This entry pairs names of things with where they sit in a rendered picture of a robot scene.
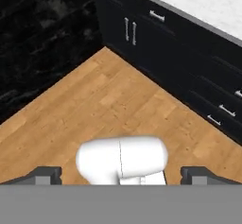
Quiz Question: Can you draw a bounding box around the white rounded object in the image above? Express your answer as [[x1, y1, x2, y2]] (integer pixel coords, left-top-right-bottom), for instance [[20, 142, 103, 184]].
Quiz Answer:
[[75, 135, 169, 185]]

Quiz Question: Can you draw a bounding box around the silver vertical door handle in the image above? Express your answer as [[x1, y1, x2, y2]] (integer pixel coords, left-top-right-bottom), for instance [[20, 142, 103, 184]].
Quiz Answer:
[[131, 21, 138, 46], [124, 17, 130, 43]]

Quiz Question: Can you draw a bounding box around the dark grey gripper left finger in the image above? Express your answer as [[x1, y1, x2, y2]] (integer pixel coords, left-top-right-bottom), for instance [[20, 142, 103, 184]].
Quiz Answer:
[[0, 165, 62, 185]]

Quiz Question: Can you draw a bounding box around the black cupboard door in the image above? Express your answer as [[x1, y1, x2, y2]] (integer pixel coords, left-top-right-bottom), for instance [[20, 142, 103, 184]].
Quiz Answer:
[[95, 0, 131, 58], [130, 14, 192, 96]]

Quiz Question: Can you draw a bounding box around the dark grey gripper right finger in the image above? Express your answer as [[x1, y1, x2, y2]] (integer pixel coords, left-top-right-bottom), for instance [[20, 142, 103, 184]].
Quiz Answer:
[[180, 165, 242, 185]]

